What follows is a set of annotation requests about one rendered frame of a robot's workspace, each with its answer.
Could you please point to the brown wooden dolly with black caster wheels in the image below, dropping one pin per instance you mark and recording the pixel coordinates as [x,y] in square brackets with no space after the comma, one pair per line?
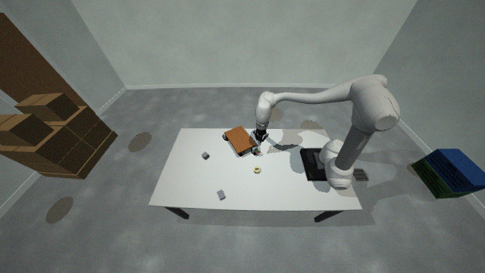
[240,141]

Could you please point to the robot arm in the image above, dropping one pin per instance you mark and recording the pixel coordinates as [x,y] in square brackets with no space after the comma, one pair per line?
[374,108]

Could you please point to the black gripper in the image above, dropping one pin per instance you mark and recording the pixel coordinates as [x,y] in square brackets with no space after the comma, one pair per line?
[258,133]

